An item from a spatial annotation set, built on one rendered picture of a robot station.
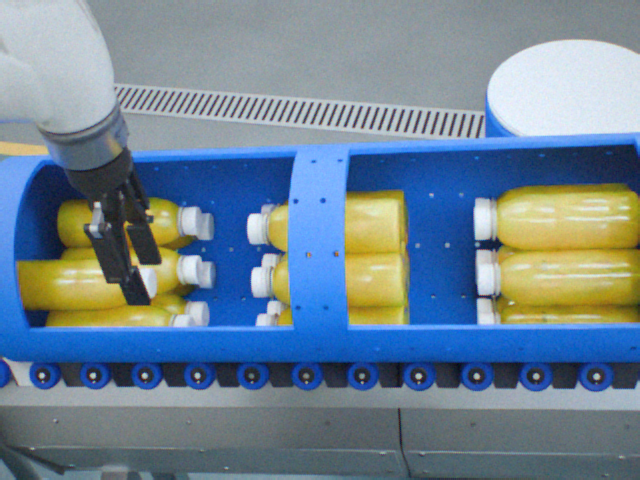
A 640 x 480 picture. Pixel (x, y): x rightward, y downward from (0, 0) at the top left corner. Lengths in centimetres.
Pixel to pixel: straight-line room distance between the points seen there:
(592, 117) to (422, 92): 180
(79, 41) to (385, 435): 68
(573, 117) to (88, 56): 80
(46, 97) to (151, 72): 263
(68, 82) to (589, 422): 79
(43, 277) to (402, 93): 217
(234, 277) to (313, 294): 31
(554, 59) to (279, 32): 216
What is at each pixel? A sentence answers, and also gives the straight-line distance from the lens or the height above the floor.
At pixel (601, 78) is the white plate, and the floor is 104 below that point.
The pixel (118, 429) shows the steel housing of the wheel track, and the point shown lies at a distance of 136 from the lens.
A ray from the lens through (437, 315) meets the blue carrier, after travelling 127.
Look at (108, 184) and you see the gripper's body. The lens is 102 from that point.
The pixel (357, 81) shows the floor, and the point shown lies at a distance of 329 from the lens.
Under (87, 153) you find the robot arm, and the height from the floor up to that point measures 136.
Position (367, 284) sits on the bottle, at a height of 112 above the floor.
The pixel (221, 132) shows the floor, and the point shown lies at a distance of 317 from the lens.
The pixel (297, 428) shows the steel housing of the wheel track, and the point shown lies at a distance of 129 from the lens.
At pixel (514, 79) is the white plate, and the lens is 152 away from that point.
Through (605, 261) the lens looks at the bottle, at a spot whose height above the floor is 113.
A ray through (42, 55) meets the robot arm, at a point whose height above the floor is 149.
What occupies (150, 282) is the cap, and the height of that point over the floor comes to 110.
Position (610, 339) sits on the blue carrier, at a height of 109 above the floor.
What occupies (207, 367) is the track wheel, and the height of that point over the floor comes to 98.
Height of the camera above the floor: 195
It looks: 46 degrees down
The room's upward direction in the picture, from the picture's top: 10 degrees counter-clockwise
